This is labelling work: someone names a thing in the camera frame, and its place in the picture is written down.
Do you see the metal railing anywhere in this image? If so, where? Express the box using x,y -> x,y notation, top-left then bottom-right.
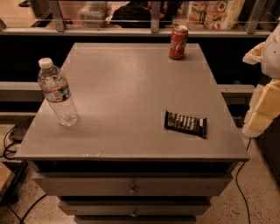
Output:
0,0 -> 280,37

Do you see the drawer with knob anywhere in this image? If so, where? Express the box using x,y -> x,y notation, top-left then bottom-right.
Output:
33,172 -> 232,197
59,200 -> 211,217

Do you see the clear plastic water bottle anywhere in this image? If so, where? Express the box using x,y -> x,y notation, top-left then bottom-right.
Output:
38,58 -> 79,127

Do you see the clear plastic container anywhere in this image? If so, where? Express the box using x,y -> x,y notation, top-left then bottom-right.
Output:
78,1 -> 112,28

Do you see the grey shelf ledge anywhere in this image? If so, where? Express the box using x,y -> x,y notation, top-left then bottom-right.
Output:
218,84 -> 255,105
0,81 -> 44,102

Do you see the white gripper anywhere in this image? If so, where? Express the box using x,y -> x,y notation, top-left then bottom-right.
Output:
242,25 -> 280,137

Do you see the grey shelf ledge right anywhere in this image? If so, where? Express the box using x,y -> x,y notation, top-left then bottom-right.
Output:
218,84 -> 255,105

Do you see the black bag behind railing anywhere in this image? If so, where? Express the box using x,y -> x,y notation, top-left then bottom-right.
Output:
110,1 -> 178,28

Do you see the grey drawer cabinet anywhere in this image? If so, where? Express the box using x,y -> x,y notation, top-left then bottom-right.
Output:
17,43 -> 249,224

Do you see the black cables left floor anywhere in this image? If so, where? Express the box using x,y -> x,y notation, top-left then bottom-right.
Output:
2,115 -> 36,161

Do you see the red coke can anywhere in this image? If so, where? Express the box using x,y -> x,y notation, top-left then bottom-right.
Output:
169,25 -> 188,60

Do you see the top drawer with knob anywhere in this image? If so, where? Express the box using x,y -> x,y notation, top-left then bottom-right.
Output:
33,172 -> 232,197

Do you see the printed snack bag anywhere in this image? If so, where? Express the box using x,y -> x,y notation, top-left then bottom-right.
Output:
186,0 -> 245,30

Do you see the black chocolate bar wrapper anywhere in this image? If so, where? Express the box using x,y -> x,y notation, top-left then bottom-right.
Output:
164,111 -> 207,139

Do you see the black cable right floor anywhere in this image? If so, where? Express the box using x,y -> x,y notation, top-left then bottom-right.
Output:
234,137 -> 253,224

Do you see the grey shelf ledge left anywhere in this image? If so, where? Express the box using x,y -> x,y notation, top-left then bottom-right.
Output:
0,81 -> 44,102

